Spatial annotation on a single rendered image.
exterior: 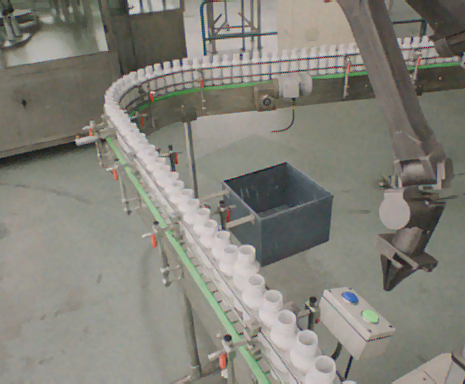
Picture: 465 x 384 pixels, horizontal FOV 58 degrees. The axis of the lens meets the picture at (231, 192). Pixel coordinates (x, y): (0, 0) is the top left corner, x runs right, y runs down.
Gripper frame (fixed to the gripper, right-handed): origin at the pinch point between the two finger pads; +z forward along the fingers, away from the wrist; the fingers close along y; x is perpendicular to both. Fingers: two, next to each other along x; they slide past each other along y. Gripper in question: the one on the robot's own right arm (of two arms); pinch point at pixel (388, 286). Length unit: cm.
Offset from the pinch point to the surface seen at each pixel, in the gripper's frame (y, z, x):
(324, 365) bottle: 5.8, 10.5, -17.1
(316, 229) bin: -61, 24, 41
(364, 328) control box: 1.9, 8.1, -4.4
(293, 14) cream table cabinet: -367, -59, 219
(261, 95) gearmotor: -168, -3, 72
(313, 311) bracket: -8.8, 12.5, -7.2
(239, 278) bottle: -20.7, 11.2, -19.8
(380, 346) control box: 3.5, 12.2, 0.7
